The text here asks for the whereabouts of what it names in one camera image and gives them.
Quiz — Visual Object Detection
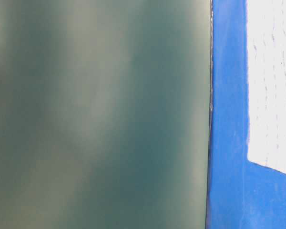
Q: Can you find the white blue striped towel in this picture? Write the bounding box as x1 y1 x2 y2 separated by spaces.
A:
246 0 286 174

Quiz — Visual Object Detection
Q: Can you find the blue table cloth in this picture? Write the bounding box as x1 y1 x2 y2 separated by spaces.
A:
205 0 286 229

